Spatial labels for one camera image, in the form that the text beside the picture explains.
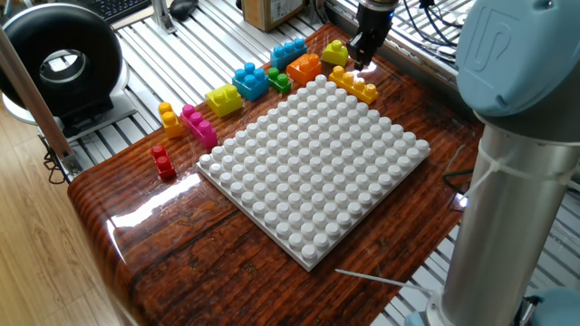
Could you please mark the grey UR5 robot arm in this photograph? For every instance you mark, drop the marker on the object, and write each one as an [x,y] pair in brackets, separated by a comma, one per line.
[512,59]

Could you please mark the green two-stud block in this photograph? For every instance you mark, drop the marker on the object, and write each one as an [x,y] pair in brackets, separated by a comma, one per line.
[280,82]

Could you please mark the orange block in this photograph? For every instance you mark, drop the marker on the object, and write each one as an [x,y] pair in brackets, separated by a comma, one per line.
[303,71]

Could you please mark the blue four-stud square block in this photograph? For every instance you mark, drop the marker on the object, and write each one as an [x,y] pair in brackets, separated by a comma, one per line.
[250,83]

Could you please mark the black computer mouse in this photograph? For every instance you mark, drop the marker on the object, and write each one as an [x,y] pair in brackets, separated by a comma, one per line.
[182,9]

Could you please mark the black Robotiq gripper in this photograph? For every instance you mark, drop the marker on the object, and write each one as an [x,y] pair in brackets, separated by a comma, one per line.
[374,25]

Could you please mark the magenta three-stud block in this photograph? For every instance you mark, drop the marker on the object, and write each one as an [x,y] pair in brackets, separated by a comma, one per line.
[199,129]

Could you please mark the black keyboard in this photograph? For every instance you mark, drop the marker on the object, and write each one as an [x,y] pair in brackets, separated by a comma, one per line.
[118,8]

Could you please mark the aluminium post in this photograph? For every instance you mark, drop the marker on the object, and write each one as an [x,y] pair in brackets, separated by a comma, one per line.
[162,18]

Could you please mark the red two-stud block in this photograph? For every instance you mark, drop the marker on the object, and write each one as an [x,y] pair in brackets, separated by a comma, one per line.
[164,165]

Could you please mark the white studded baseplate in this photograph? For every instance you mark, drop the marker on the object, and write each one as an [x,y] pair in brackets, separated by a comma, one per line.
[312,181]

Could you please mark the slanted wooden beam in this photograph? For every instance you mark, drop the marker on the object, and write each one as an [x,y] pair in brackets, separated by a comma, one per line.
[41,113]

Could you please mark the lime yellow two-stud block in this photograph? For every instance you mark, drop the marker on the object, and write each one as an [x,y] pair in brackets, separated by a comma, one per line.
[223,102]

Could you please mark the glossy wood-grain board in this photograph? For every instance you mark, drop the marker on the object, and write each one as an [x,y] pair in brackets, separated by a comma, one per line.
[190,253]

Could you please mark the long yellow four-stud block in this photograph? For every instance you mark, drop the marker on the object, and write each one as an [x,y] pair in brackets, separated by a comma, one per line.
[355,86]

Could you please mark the labelled cardboard box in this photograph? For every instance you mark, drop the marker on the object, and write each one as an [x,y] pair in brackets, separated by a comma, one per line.
[267,13]

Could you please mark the small lime single-stud block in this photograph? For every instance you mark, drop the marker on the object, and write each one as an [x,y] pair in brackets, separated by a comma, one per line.
[335,55]

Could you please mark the light blue long block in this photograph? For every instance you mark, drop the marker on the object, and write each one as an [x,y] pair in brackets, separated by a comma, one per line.
[287,54]

